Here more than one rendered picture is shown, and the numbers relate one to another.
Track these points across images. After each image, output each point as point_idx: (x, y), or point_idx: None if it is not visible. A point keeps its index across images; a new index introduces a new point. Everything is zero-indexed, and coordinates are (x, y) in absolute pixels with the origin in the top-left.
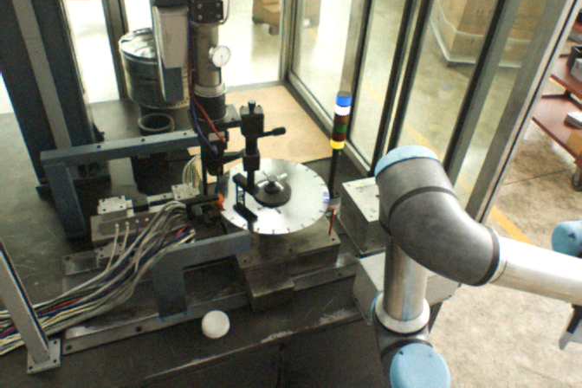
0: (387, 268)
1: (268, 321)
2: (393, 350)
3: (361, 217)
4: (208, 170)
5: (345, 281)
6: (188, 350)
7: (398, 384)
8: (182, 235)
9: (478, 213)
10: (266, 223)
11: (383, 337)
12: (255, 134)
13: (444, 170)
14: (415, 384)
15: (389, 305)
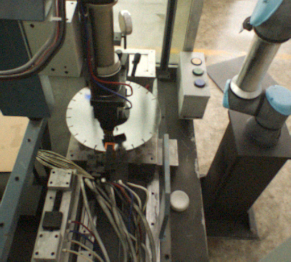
0: (261, 66)
1: (185, 169)
2: (263, 103)
3: (145, 79)
4: (109, 132)
5: (168, 117)
6: (193, 224)
7: (286, 108)
8: (127, 187)
9: (199, 23)
10: (146, 125)
11: (250, 104)
12: (133, 72)
13: (171, 14)
14: (289, 102)
15: (255, 86)
